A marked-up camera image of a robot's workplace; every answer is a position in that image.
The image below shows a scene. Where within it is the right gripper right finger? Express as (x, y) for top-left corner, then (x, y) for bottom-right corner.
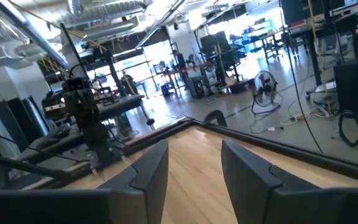
(222, 139), (358, 224)

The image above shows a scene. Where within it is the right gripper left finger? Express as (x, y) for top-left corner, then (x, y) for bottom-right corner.
(0, 140), (169, 224)

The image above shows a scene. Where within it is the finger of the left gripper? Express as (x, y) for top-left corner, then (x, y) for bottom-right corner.
(66, 98), (81, 119)
(79, 96), (94, 118)

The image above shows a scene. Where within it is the person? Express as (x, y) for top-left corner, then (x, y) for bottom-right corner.
(119, 70), (139, 96)
(172, 49), (188, 80)

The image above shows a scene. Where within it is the small black computer tower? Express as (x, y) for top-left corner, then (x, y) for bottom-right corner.
(188, 76), (213, 100)

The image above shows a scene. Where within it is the black floor fan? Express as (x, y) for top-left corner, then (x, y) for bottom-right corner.
(250, 70), (284, 116)

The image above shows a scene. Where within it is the black office chair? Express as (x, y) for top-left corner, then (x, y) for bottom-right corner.
(200, 30), (248, 88)

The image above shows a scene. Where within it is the black cabinet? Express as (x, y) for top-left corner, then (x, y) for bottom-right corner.
(333, 57), (358, 119)

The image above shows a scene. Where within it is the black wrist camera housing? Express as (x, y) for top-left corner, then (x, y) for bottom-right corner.
(62, 77), (90, 91)

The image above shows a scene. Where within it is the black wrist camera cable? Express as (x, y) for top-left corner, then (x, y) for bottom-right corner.
(69, 63), (96, 80)

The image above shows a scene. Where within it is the black aluminium rig frame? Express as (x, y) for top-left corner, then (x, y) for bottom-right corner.
(0, 116), (358, 187)

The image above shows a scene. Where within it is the black cable with white adapter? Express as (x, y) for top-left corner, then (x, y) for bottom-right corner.
(249, 114), (287, 134)

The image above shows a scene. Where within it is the long black floor cable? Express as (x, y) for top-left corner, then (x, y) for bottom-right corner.
(278, 0), (324, 154)

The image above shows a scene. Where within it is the white cable bundle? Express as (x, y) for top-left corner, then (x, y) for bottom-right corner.
(280, 105), (334, 126)

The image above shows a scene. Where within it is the black coiled floor cable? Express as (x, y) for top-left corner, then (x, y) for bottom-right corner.
(337, 110), (358, 147)

